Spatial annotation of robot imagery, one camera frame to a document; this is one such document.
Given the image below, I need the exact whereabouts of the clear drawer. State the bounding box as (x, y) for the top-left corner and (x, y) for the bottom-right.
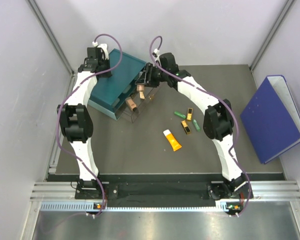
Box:
(117, 85), (162, 123)

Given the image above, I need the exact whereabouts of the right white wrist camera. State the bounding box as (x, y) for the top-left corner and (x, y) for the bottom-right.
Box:
(152, 48), (160, 62)

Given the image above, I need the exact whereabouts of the orange cream tube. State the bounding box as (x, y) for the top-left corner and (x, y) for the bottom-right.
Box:
(163, 129), (182, 152)

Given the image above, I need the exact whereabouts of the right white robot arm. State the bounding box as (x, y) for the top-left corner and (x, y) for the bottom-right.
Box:
(88, 49), (249, 200)

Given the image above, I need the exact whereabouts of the gold black lipstick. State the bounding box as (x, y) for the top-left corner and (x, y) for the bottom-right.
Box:
(181, 120), (191, 135)

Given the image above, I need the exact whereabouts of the blue ring binder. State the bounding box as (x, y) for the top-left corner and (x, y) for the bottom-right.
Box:
(240, 75), (300, 164)

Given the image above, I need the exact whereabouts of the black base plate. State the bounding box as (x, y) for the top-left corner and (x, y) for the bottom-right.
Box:
(74, 181), (255, 208)

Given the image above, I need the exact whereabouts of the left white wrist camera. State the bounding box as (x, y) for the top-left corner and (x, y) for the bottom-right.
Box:
(92, 41), (109, 60)

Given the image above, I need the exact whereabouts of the small foundation bottle dropper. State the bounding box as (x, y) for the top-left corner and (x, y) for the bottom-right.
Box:
(136, 84), (145, 93)

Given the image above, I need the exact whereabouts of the green lipstick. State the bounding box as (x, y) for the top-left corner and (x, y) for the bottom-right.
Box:
(192, 119), (201, 132)
(174, 111), (187, 120)

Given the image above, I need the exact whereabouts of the beige concealer tube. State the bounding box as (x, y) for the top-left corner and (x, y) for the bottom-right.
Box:
(139, 91), (146, 100)

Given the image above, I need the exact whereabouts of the foundation bottle black cap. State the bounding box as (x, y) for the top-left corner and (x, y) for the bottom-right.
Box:
(125, 97), (138, 113)

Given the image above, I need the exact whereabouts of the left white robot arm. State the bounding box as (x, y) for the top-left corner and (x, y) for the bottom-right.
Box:
(57, 44), (151, 199)

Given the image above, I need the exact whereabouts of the teal drawer organizer box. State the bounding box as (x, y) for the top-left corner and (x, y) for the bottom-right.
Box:
(88, 53), (146, 120)

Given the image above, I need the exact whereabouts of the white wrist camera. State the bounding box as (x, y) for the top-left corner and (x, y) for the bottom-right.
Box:
(92, 41), (109, 60)
(152, 48), (160, 62)

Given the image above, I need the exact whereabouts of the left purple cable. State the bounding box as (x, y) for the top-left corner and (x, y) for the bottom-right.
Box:
(54, 33), (123, 217)

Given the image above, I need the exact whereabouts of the aluminium frame rail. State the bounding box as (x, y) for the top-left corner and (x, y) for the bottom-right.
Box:
(30, 180), (300, 213)

